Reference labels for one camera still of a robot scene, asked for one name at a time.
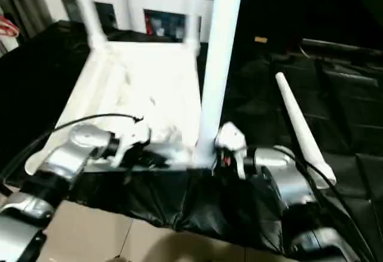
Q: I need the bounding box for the black furniture with yellow label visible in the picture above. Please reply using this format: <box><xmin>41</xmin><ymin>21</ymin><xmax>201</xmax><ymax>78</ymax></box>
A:
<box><xmin>206</xmin><ymin>0</ymin><xmax>383</xmax><ymax>50</ymax></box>

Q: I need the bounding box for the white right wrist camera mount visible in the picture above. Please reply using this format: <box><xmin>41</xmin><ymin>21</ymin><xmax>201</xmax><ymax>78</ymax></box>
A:
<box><xmin>214</xmin><ymin>121</ymin><xmax>248</xmax><ymax>180</ymax></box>

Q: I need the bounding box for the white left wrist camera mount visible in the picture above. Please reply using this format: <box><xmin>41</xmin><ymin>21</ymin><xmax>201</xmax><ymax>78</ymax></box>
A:
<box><xmin>113</xmin><ymin>120</ymin><xmax>153</xmax><ymax>168</ymax></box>

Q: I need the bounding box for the red patterned object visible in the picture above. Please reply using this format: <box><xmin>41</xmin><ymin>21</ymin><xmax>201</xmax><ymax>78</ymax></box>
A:
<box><xmin>0</xmin><ymin>13</ymin><xmax>20</xmax><ymax>39</ymax></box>

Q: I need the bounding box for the white plastic table top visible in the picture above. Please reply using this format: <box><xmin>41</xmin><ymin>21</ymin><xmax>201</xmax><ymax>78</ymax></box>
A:
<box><xmin>23</xmin><ymin>39</ymin><xmax>208</xmax><ymax>177</ymax></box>

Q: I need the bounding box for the black work mat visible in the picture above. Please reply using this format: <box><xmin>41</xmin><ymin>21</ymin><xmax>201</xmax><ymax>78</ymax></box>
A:
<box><xmin>0</xmin><ymin>20</ymin><xmax>383</xmax><ymax>257</ymax></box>

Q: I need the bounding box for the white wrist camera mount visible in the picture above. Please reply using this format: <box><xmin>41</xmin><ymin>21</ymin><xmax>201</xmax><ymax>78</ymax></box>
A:
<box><xmin>214</xmin><ymin>121</ymin><xmax>248</xmax><ymax>180</ymax></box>
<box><xmin>113</xmin><ymin>120</ymin><xmax>153</xmax><ymax>168</ymax></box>

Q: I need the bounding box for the white plastic table leg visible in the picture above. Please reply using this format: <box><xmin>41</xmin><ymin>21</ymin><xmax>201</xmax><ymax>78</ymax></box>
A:
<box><xmin>184</xmin><ymin>0</ymin><xmax>202</xmax><ymax>57</ymax></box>
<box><xmin>275</xmin><ymin>72</ymin><xmax>338</xmax><ymax>190</ymax></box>
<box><xmin>193</xmin><ymin>0</ymin><xmax>247</xmax><ymax>168</ymax></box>
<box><xmin>71</xmin><ymin>0</ymin><xmax>110</xmax><ymax>54</ymax></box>

